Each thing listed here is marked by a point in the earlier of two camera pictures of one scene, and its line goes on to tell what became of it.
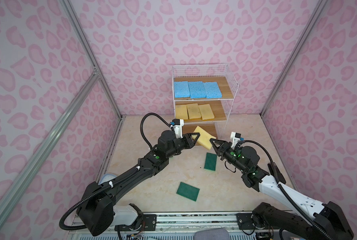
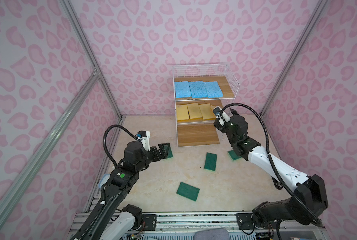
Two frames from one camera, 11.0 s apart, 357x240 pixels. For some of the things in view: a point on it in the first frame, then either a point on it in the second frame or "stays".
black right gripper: (222, 151) to (218, 126)
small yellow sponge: (181, 112) stays
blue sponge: (212, 90) stays
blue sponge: (181, 89) stays
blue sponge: (197, 89) stays
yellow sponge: (206, 111) stays
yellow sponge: (193, 111) stays
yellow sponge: (203, 140) to (212, 107)
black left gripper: (188, 140) to (163, 154)
